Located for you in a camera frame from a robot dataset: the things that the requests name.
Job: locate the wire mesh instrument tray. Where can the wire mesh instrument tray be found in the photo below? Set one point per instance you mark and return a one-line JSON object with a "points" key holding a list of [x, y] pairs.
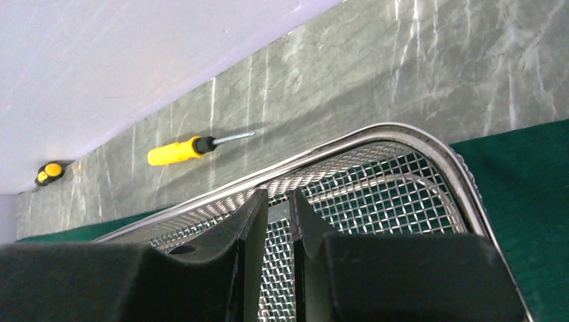
{"points": [[384, 178]]}

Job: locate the green surgical drape cloth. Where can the green surgical drape cloth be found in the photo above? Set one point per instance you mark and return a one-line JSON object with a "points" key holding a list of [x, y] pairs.
{"points": [[522, 179]]}

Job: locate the small yellow screwdriver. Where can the small yellow screwdriver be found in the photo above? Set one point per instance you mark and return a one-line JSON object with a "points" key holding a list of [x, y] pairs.
{"points": [[196, 147]]}

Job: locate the yellow black handled screwdriver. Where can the yellow black handled screwdriver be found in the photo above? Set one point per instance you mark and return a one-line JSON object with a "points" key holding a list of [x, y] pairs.
{"points": [[49, 173]]}

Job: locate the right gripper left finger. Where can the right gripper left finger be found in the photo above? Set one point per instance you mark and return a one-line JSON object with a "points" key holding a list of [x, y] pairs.
{"points": [[213, 277]]}

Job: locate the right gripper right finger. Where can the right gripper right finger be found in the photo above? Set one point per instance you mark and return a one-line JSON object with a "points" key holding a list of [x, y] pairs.
{"points": [[384, 277]]}

